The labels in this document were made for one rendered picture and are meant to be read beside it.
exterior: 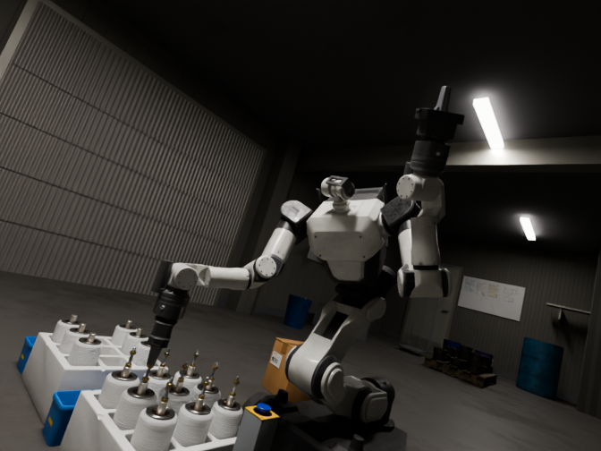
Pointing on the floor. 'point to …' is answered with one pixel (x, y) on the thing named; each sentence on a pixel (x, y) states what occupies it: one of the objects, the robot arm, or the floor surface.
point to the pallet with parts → (463, 364)
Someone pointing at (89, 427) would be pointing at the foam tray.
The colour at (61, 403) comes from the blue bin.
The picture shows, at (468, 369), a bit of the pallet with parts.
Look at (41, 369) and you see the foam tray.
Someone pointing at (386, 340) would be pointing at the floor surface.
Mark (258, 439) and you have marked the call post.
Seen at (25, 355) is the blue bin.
